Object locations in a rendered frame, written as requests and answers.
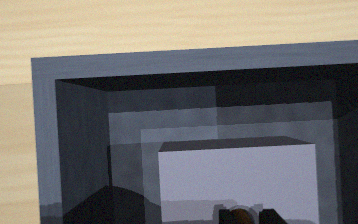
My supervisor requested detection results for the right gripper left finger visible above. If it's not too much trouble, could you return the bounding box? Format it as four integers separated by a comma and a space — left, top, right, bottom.
219, 209, 239, 224

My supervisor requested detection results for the brown cylindrical peg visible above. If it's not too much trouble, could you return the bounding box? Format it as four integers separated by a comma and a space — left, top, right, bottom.
230, 209, 253, 224

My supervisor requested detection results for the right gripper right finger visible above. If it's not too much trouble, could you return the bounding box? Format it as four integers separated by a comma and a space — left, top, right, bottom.
259, 209, 287, 224

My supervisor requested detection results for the grey square plate with hole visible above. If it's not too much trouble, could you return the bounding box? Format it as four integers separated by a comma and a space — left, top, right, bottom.
158, 136, 319, 224

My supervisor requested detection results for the dark grey open box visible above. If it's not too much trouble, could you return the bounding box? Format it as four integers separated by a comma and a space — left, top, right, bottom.
31, 40, 358, 224

